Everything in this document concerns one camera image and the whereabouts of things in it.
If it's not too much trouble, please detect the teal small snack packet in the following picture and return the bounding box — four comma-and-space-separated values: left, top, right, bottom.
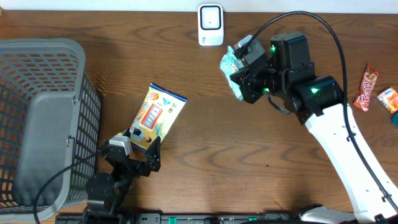
220, 46, 244, 100

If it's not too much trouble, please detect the yellow snack bag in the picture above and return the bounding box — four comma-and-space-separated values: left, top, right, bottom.
120, 83, 187, 151

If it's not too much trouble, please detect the orange chocolate bar wrapper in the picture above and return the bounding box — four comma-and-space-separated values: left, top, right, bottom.
353, 64, 379, 112

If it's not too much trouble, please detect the orange small snack packet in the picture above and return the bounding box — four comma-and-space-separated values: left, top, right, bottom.
377, 87, 398, 114

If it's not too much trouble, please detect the blue mouthwash bottle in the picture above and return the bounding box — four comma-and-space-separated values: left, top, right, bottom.
391, 113, 398, 127

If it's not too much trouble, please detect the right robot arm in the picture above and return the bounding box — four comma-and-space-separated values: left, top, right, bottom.
230, 32, 397, 223

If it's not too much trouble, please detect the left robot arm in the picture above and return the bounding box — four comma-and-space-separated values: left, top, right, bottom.
82, 135, 161, 223

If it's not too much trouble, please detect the white barcode scanner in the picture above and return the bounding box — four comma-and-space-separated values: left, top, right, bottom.
197, 4, 224, 47

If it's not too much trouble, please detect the grey plastic basket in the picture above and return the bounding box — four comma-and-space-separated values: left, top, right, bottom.
1, 39, 101, 223

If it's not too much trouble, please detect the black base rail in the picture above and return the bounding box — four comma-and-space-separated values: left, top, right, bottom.
55, 212, 324, 224

